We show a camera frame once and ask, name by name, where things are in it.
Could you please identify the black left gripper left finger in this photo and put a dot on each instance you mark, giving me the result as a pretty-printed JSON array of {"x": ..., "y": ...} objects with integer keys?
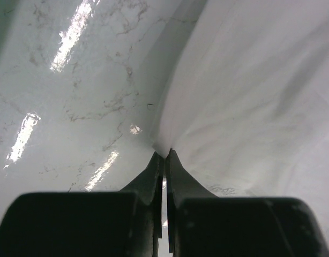
[{"x": 117, "y": 223}]

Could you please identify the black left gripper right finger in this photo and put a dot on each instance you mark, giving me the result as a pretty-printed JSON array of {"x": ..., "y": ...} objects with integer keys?
[{"x": 203, "y": 224}]

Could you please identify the white t shirt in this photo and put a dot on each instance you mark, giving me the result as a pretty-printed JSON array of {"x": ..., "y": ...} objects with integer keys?
[{"x": 248, "y": 101}]

